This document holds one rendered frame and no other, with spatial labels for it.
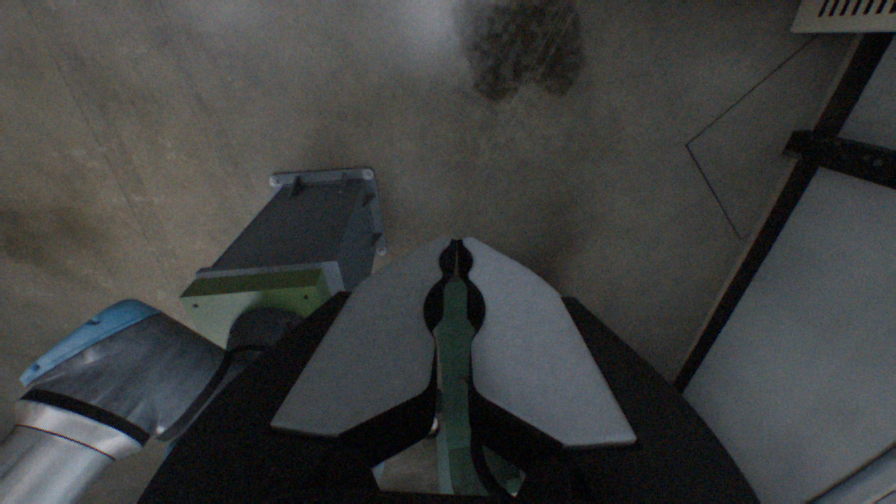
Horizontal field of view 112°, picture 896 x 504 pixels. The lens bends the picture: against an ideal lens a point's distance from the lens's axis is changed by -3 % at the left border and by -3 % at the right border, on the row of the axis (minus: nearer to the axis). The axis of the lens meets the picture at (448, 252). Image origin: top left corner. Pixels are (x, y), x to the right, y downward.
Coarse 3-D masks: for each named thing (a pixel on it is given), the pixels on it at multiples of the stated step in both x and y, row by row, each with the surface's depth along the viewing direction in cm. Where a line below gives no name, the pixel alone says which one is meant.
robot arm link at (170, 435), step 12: (228, 360) 52; (240, 360) 55; (252, 360) 57; (216, 372) 49; (228, 372) 50; (216, 384) 48; (204, 396) 46; (192, 408) 45; (180, 420) 45; (192, 420) 45; (168, 432) 45; (180, 432) 45
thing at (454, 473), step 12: (456, 456) 85; (468, 456) 84; (492, 456) 83; (456, 468) 82; (468, 468) 82; (492, 468) 81; (504, 468) 80; (516, 468) 80; (456, 480) 80; (468, 480) 80; (456, 492) 81
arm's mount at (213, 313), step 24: (192, 288) 65; (216, 288) 65; (240, 288) 65; (264, 288) 64; (288, 288) 64; (312, 288) 65; (192, 312) 65; (216, 312) 65; (240, 312) 66; (216, 336) 69
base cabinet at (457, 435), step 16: (448, 288) 142; (464, 288) 140; (448, 304) 134; (464, 304) 132; (448, 320) 126; (464, 320) 125; (448, 336) 119; (464, 336) 118; (448, 352) 114; (464, 352) 112; (448, 368) 108; (464, 368) 107; (448, 384) 103; (464, 384) 102; (448, 400) 99; (464, 400) 97; (448, 416) 94; (464, 416) 94; (448, 432) 91; (464, 432) 90; (448, 448) 87
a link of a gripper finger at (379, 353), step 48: (384, 288) 9; (432, 288) 9; (336, 336) 7; (384, 336) 7; (432, 336) 7; (336, 384) 6; (384, 384) 6; (432, 384) 6; (288, 432) 5; (336, 432) 5; (384, 432) 6
